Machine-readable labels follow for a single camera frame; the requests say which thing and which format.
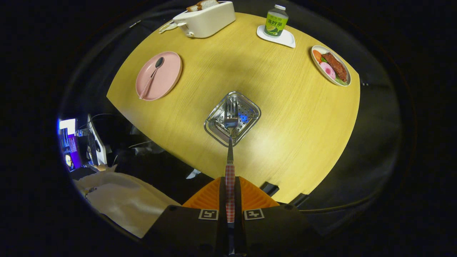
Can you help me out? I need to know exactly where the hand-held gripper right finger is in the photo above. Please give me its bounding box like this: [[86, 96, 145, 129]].
[[235, 176, 322, 256]]

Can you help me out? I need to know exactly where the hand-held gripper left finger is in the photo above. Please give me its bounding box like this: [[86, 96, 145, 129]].
[[143, 177, 228, 256]]

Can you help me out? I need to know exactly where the fork with checked handle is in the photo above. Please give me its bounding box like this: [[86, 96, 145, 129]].
[[224, 101, 239, 223]]

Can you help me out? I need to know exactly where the spoon with checked handle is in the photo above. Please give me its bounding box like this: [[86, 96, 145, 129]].
[[140, 57, 165, 100]]

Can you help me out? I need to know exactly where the square metal strainer tray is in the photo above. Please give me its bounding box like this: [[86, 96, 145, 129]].
[[204, 91, 262, 147]]

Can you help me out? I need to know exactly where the white laptop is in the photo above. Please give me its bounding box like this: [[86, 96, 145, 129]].
[[87, 114, 107, 166]]

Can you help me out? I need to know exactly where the lit computer monitor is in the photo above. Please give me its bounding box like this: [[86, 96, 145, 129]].
[[58, 119, 83, 172]]

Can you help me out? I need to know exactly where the pink round plate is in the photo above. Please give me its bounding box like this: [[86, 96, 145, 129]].
[[135, 51, 183, 101]]

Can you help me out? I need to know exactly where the white plate with food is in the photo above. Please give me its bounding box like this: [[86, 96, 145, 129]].
[[310, 45, 352, 87]]

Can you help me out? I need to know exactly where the white square coaster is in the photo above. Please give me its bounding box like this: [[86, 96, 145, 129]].
[[256, 24, 296, 48]]

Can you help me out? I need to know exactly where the white divided condiment tray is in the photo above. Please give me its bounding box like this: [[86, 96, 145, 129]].
[[159, 20, 179, 34]]

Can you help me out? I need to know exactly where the green label drink bottle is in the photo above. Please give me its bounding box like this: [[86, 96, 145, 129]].
[[264, 4, 289, 38]]

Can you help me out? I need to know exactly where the white toaster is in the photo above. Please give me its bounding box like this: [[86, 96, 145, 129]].
[[172, 1, 236, 39]]

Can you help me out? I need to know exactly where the black table bracket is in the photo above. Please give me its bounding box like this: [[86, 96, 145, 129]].
[[260, 182, 280, 197], [289, 193, 309, 207]]

